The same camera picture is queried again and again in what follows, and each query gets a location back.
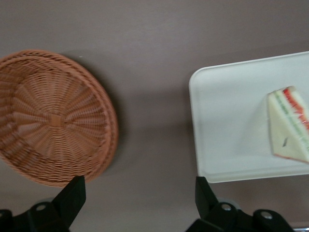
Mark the round brown wicker basket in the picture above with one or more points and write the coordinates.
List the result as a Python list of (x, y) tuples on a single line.
[(55, 120)]

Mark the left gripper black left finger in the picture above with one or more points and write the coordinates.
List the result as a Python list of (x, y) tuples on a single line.
[(60, 212)]

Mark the triangular sandwich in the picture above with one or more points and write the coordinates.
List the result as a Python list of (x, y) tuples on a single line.
[(285, 130)]

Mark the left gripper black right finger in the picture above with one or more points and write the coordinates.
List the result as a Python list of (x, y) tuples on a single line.
[(217, 217)]

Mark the beige rectangular tray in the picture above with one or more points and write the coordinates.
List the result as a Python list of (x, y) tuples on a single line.
[(224, 120)]

